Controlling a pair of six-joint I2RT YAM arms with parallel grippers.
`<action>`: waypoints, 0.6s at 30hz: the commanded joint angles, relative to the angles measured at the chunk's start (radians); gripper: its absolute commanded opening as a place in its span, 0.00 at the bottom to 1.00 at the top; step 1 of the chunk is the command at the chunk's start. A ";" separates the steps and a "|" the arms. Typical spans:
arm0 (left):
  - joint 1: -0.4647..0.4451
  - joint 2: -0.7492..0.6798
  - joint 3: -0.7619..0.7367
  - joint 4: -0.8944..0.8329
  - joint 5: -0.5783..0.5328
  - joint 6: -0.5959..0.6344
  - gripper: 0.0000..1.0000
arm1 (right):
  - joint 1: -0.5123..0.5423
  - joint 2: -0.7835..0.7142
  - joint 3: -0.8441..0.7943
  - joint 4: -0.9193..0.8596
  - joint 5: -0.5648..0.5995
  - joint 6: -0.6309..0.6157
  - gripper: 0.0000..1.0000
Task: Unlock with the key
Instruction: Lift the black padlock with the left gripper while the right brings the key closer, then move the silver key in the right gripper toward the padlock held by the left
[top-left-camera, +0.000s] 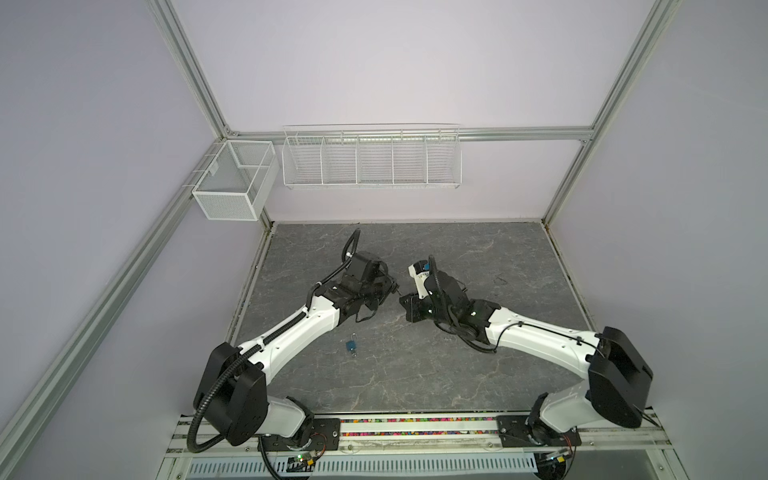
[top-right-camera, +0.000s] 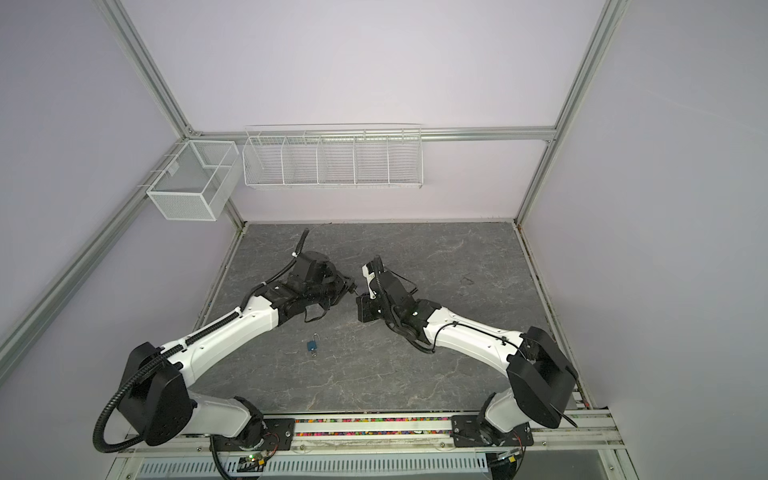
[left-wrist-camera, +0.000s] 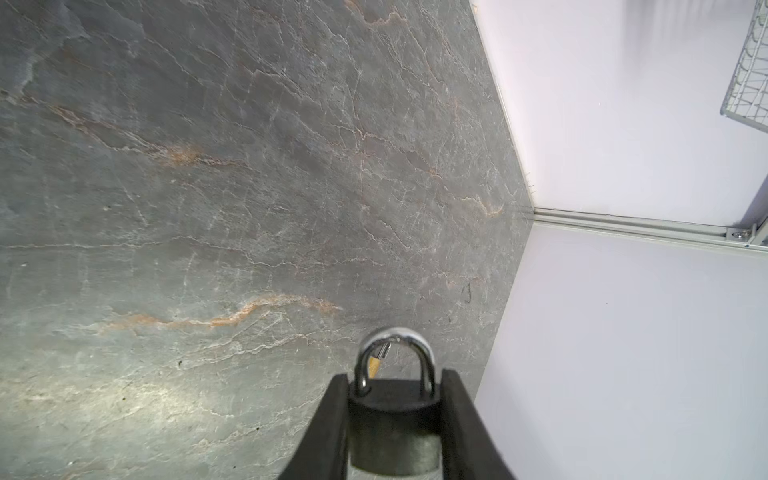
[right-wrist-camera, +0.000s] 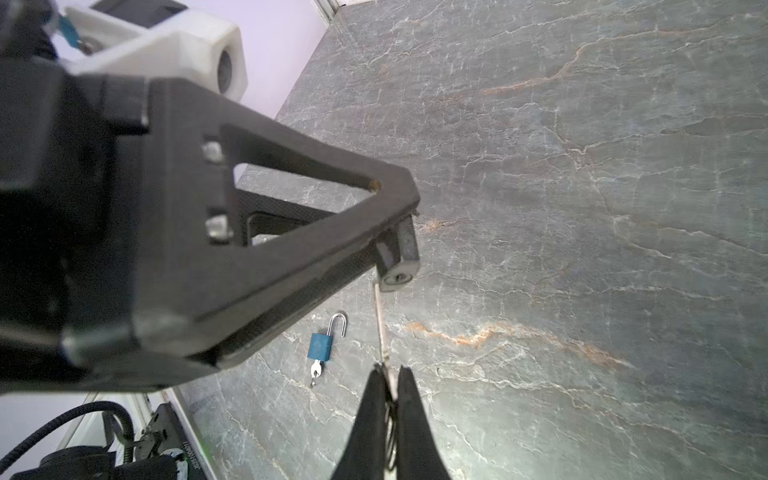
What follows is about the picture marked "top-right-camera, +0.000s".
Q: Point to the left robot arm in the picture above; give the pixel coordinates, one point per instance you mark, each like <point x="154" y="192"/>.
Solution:
<point x="154" y="403"/>

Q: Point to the white wire shelf basket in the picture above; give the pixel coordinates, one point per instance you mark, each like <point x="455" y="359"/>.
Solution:
<point x="333" y="156"/>

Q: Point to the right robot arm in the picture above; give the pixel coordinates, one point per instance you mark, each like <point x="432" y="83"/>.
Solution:
<point x="540" y="377"/>

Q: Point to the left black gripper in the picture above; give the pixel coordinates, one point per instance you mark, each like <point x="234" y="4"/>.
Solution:
<point x="342" y="285"/>

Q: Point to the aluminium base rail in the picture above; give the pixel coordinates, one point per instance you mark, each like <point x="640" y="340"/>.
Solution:
<point x="431" y="432"/>

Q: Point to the white mesh box basket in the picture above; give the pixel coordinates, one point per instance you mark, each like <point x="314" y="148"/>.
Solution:
<point x="198" y="181"/>

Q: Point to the white vented cable duct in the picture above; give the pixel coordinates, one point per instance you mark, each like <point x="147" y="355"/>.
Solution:
<point x="352" y="466"/>

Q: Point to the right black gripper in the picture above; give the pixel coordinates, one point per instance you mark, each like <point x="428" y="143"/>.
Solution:
<point x="366" y="303"/>

